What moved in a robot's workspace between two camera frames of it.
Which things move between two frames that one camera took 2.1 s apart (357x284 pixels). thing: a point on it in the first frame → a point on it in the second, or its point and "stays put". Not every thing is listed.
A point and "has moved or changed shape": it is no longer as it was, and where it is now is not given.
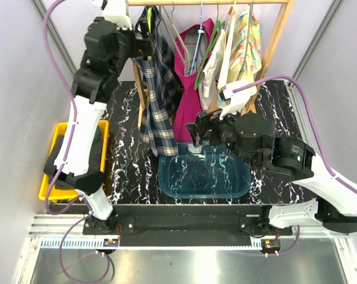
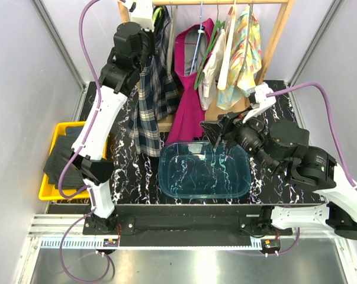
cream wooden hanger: [227, 47] stays put
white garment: [207, 88] stays put
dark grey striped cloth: [59, 178] stays put
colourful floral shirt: [245, 56] stays put
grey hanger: [186, 65] → [170, 41]
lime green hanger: [151, 19] → [159, 9]
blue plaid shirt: [158, 78] has moved or changed shape
